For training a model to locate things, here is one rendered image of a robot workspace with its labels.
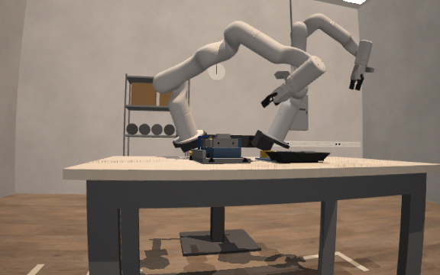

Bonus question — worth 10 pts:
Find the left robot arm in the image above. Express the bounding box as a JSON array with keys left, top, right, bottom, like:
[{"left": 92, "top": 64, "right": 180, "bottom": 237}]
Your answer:
[{"left": 262, "top": 14, "right": 374, "bottom": 145}]

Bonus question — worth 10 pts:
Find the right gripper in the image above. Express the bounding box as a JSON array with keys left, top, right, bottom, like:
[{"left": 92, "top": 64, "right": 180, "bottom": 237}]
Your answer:
[{"left": 261, "top": 82, "right": 296, "bottom": 108}]

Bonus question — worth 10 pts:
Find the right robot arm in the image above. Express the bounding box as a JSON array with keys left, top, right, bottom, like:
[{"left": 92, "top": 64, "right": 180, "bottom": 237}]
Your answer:
[{"left": 153, "top": 21, "right": 326, "bottom": 144}]

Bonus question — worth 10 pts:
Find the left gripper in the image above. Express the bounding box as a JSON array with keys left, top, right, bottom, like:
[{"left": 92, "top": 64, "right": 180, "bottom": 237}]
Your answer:
[{"left": 349, "top": 64, "right": 366, "bottom": 91}]

